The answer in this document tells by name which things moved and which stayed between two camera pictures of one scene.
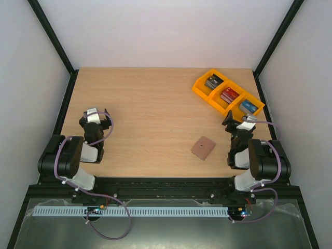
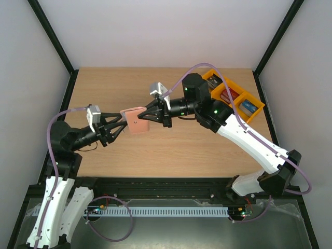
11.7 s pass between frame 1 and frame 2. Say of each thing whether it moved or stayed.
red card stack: stayed
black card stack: stayed
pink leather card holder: moved
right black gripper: moved
